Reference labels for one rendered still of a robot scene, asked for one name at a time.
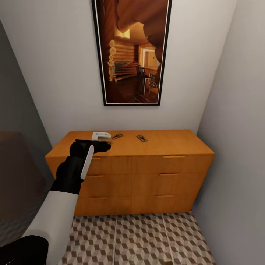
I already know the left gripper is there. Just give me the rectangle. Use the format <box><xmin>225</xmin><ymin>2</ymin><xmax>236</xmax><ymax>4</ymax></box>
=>
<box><xmin>94</xmin><ymin>141</ymin><xmax>111</xmax><ymax>153</ymax></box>

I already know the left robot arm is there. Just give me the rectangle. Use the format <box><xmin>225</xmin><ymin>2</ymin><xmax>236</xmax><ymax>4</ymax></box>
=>
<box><xmin>0</xmin><ymin>131</ymin><xmax>111</xmax><ymax>265</ymax></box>

